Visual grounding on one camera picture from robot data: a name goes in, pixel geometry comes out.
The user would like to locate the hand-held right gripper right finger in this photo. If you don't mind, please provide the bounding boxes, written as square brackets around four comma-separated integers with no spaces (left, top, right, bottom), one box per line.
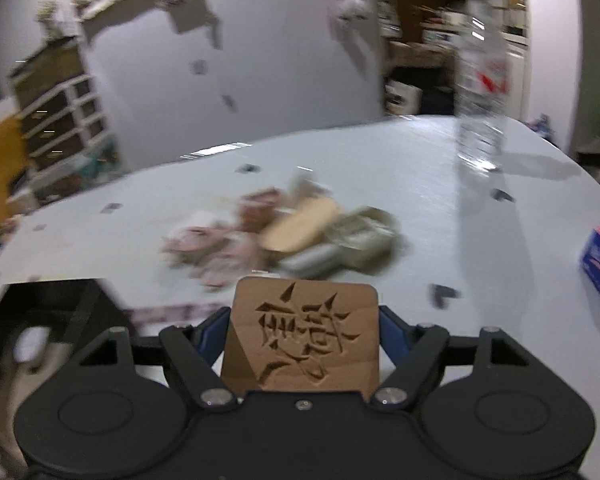
[372,305,532,411]

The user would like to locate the white rounded object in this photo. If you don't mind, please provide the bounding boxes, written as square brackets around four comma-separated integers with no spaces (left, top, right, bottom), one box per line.
[15,327,52,364]

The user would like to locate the cluttered storage shelves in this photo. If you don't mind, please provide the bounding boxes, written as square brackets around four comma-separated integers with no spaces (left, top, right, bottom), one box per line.
[377,0,527,117]

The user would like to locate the pink patterned packet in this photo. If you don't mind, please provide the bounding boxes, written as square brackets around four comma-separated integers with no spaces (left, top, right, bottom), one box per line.
[195,235,262,289]
[162,210,222,262]

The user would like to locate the carved square wooden coaster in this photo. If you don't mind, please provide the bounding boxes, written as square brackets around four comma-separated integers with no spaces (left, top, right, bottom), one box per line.
[220,276,381,403]

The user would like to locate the brown patterned box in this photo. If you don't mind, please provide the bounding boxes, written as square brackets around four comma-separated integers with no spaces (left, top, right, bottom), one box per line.
[237,187,287,232]

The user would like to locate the flower vase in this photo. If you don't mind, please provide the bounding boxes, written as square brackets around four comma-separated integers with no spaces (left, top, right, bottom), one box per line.
[36,2,67,42]

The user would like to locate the oval wooden board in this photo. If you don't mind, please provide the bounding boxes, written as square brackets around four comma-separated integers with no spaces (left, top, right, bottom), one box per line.
[259,197,342,254]

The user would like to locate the clear plastic water bottle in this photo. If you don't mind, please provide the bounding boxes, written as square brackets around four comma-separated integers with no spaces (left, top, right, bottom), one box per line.
[452,2,512,172]

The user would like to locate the black storage bin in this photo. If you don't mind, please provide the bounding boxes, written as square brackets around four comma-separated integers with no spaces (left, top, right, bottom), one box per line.
[0,277,143,480]

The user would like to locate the pale green rectangular tin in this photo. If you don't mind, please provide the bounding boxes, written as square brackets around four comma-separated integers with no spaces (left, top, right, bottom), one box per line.
[324,207,399,272]

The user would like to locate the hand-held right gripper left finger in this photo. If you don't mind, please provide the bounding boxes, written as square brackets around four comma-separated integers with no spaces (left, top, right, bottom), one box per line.
[76,307,239,409]

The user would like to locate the white frame drawer cabinet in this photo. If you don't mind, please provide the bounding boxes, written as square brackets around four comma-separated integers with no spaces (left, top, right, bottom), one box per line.
[9,40,110,172]

